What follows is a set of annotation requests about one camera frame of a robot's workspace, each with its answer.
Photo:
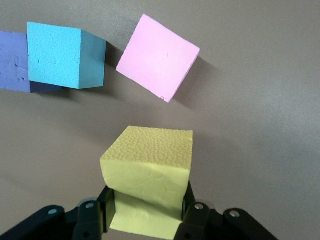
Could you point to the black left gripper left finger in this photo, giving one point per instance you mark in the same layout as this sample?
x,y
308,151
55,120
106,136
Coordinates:
x,y
90,220

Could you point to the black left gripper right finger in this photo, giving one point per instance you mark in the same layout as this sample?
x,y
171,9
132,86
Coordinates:
x,y
200,222

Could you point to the yellow foam cube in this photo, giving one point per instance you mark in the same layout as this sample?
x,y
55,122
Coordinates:
x,y
150,160

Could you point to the brown table mat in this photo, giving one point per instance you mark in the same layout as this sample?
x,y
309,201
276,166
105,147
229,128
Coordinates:
x,y
250,125

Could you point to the cyan foam cube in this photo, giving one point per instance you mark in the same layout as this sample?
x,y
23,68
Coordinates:
x,y
55,55

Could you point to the pink foam cube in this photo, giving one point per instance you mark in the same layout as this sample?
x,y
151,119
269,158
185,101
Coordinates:
x,y
157,57

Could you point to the purple foam cube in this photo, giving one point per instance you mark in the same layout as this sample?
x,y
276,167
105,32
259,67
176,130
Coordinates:
x,y
12,62

